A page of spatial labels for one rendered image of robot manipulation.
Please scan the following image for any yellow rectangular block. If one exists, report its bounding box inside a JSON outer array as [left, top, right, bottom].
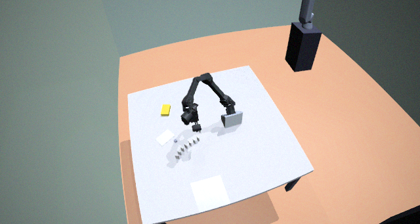
[[161, 104, 171, 116]]

